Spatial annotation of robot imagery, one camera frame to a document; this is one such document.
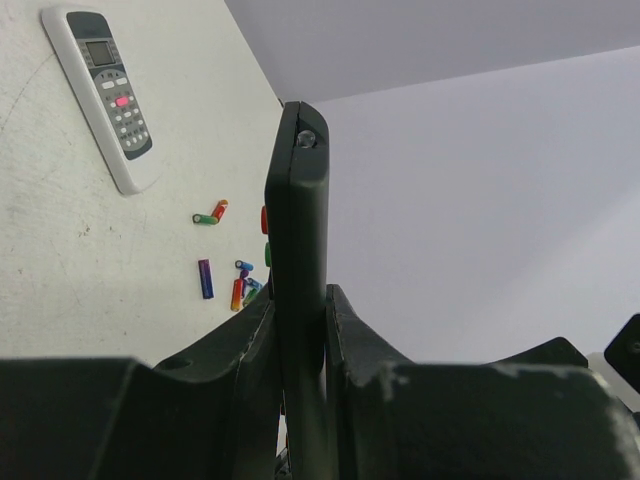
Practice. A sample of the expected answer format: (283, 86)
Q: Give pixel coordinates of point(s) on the green yellow battery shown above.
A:
(249, 297)

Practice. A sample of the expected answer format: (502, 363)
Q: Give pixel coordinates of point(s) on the red yellow battery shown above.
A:
(237, 295)

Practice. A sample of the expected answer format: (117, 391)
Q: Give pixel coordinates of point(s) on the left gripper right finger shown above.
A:
(391, 418)

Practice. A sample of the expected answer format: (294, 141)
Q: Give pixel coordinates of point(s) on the white grey AC remote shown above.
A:
(90, 58)

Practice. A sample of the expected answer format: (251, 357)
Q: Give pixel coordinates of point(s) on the purple blue battery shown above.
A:
(206, 281)

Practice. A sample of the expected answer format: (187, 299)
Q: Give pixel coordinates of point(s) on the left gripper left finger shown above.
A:
(209, 411)

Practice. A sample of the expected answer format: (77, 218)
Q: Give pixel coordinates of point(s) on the green red battery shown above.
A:
(204, 219)

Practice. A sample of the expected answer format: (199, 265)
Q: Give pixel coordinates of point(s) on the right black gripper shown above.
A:
(618, 364)

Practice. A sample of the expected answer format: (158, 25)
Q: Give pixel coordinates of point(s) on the black TV remote control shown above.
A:
(296, 201)

